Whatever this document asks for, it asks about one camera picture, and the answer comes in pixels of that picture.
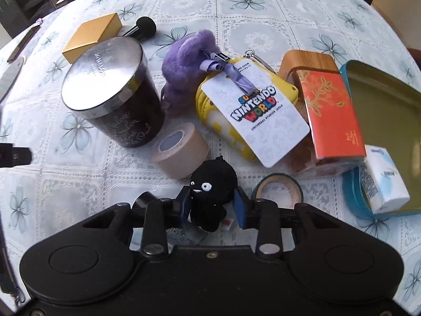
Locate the tan wooden furniture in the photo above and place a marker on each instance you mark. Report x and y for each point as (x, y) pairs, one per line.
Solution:
(404, 29)

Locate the black makeup brush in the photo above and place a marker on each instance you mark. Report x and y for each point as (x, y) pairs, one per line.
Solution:
(146, 26)

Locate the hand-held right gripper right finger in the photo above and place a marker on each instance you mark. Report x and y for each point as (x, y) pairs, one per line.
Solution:
(239, 212)

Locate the beige tape roll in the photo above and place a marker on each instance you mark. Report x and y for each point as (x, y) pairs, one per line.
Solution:
(186, 162)

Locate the dark candle jar silver lid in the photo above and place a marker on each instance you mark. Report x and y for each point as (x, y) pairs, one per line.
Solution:
(131, 115)

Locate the teal metal tin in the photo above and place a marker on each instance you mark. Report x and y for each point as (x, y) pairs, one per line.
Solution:
(388, 112)

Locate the dark smartphone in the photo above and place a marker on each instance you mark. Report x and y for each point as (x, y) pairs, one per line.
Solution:
(24, 43)

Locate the grey perforated trivet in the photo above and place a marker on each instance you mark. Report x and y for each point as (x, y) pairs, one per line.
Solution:
(10, 76)

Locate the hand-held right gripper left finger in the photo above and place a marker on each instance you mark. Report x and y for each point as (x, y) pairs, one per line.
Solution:
(186, 204)

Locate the white tissue packet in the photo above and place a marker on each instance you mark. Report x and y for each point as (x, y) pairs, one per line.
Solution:
(384, 179)

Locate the green tape roll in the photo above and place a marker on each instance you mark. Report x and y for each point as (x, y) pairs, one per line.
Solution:
(298, 192)

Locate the orange carton box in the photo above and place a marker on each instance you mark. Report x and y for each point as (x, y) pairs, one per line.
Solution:
(306, 60)

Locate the dark cabinet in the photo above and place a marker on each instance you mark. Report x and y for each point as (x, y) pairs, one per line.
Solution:
(19, 0)

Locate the white printed hang tag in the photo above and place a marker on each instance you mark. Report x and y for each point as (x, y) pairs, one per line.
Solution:
(276, 131)

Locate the purple plush toy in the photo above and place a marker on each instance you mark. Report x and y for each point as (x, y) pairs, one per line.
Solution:
(184, 59)

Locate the orange gold-patterned box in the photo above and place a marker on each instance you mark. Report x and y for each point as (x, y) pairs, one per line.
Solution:
(329, 112)

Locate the yellow plush block pouch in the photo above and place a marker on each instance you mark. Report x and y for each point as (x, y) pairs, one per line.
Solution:
(210, 102)

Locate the white floral tablecloth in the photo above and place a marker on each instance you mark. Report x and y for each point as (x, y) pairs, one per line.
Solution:
(230, 13)

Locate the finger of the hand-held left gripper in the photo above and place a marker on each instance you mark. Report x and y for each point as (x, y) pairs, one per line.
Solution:
(13, 155)

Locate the black plush toy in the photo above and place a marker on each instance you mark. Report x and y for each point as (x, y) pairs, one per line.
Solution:
(210, 176)

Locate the gold cardboard box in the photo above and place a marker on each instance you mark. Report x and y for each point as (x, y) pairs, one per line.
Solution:
(88, 36)

